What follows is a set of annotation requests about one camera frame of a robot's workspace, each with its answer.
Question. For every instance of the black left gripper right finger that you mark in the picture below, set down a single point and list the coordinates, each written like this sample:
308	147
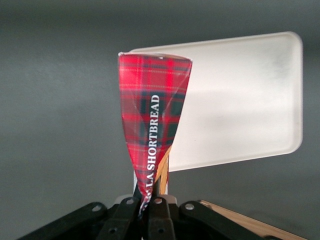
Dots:
160	220

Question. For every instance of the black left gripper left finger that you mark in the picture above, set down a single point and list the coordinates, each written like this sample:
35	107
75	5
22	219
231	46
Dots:
117	220

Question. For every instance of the red tartan cookie box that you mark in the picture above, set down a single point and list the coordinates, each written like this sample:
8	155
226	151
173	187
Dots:
150	105

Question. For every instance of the cream rectangular tray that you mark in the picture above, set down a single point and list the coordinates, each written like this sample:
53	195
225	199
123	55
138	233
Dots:
237	100

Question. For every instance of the wooden drawer cabinet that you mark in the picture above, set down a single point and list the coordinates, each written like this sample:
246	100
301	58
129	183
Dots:
250	225

